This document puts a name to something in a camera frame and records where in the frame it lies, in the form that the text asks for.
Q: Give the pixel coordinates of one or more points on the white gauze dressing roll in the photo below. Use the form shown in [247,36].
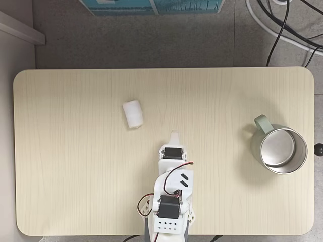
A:
[133,114]

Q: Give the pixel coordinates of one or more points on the green steel mug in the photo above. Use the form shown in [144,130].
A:
[280,151]

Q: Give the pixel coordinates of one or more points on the blue printed box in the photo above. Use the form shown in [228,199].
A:
[151,7]

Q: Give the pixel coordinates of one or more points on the black round knob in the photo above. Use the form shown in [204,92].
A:
[318,149]

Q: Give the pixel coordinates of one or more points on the white furniture ledge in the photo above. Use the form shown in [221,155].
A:
[22,31]

